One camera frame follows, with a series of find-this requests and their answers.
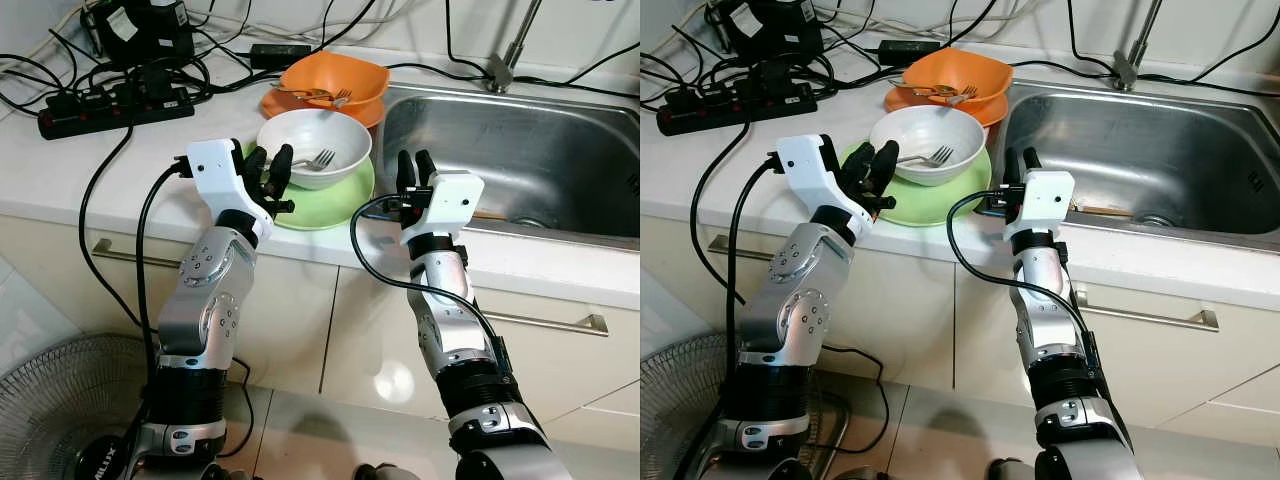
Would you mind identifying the small black power adapter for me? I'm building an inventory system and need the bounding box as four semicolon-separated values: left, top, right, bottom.
248;43;313;71
877;40;943;67

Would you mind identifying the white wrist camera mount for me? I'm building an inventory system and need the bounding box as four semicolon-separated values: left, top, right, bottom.
776;134;861;241
186;139;273;241
1005;170;1076;244
402;170;486;247

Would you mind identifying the stainless steel sink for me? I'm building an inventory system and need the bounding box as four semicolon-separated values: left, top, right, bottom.
375;85;641;251
995;80;1280;251

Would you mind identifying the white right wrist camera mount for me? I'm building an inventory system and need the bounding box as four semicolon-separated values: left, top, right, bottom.
402;170;486;247
1005;170;1076;244

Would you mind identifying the white bowl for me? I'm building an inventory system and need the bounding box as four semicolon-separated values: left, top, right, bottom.
869;104;985;187
257;108;373;191

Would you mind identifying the orange plastic plate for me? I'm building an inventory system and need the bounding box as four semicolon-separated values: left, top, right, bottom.
884;85;1008;127
260;88;386;129

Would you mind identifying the black fan cable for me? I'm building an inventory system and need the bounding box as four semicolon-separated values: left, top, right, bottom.
820;343;887;456
215;355;259;461

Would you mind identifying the orange plastic bowl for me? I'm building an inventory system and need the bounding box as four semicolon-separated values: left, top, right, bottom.
280;52;391;109
903;47;1014;104

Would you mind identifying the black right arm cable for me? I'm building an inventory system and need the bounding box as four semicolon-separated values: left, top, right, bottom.
350;193;513;381
945;190;1101;376

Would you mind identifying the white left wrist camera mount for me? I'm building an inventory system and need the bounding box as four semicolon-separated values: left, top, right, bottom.
776;134;861;241
186;139;273;241

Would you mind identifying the black power strip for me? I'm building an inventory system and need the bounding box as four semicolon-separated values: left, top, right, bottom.
656;80;819;137
38;85;196;141

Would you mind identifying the black power strip cord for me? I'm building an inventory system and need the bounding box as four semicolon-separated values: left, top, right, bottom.
690;120;753;306
78;122;146;336

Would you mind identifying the cream kitchen cabinet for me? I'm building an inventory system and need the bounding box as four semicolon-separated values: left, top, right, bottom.
0;215;641;441
640;210;1280;446

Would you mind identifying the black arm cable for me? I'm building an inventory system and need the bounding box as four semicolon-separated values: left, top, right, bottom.
135;155;196;401
350;193;513;381
725;150;786;401
945;190;1101;376

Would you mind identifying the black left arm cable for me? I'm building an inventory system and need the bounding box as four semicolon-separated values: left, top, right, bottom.
135;155;196;401
725;150;786;401

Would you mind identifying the large black charger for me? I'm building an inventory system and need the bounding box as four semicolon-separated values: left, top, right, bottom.
85;0;196;69
712;0;816;66

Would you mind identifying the steel faucet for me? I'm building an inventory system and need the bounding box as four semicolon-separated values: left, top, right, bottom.
485;0;544;94
1112;0;1169;91

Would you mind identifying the light green plate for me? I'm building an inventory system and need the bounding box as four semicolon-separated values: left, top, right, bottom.
240;140;377;232
838;140;993;227

